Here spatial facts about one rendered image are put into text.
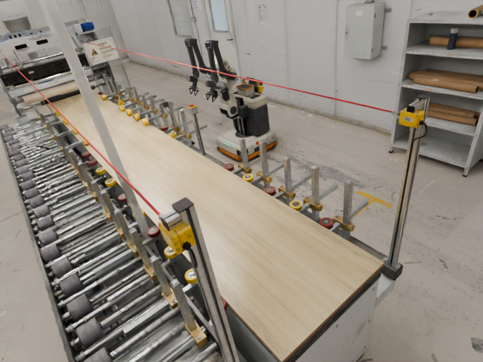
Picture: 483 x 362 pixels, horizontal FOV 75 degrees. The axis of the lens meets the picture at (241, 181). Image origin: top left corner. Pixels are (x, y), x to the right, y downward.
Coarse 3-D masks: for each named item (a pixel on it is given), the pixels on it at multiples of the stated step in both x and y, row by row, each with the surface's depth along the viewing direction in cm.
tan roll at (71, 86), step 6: (66, 84) 497; (72, 84) 500; (42, 90) 482; (48, 90) 484; (54, 90) 488; (60, 90) 492; (66, 90) 498; (24, 96) 470; (30, 96) 472; (36, 96) 476; (42, 96) 481; (48, 96) 486; (18, 102) 468; (30, 102) 475
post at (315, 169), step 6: (312, 168) 198; (318, 168) 198; (312, 174) 200; (318, 174) 201; (312, 180) 203; (318, 180) 203; (312, 186) 206; (318, 186) 206; (312, 192) 209; (318, 192) 209; (312, 198) 212; (318, 198) 211; (312, 210) 218; (312, 216) 221; (318, 216) 220
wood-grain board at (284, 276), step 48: (96, 96) 489; (96, 144) 335; (144, 144) 318; (144, 192) 245; (192, 192) 236; (240, 192) 227; (240, 240) 188; (288, 240) 182; (336, 240) 177; (240, 288) 160; (288, 288) 156; (336, 288) 152; (288, 336) 136
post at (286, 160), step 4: (284, 160) 218; (288, 160) 217; (284, 164) 220; (288, 164) 218; (284, 168) 222; (288, 168) 220; (284, 172) 224; (288, 172) 222; (288, 176) 223; (288, 180) 225; (288, 184) 226; (288, 188) 229; (292, 188) 231; (288, 200) 236; (292, 200) 237
